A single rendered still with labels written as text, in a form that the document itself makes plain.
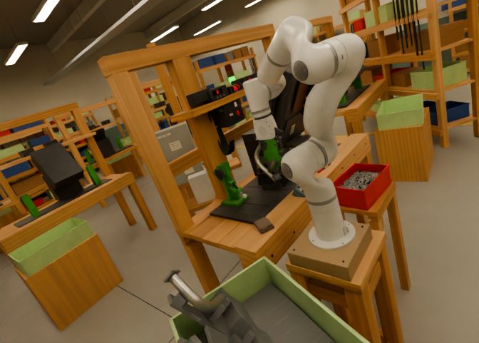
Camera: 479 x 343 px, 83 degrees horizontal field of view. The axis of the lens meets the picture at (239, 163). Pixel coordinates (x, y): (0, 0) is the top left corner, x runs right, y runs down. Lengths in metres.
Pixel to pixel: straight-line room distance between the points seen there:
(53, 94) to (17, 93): 1.00
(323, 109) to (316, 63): 0.18
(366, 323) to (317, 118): 0.80
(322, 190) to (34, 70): 11.22
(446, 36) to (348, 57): 3.38
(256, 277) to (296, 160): 0.50
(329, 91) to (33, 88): 11.09
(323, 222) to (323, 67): 0.62
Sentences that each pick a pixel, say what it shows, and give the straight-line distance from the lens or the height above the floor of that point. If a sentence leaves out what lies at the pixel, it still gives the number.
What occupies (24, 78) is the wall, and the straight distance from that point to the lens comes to 11.62.
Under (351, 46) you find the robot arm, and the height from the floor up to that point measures 1.63.
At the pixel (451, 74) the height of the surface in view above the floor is 0.84.
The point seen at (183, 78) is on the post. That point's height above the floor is 1.73.
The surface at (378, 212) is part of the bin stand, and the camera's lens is 1.59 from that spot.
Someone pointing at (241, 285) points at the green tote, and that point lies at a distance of 1.16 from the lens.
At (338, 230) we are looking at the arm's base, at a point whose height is 0.97.
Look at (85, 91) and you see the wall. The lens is 12.05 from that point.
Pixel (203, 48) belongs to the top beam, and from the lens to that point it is 1.95.
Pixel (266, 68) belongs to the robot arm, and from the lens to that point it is 1.01.
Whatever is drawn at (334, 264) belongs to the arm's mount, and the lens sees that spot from 1.12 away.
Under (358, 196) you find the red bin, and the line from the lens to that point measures 1.56.
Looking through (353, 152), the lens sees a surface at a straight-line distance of 2.16.
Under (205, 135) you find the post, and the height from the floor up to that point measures 1.35.
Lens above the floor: 1.66
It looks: 18 degrees down
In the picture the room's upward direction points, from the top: 19 degrees counter-clockwise
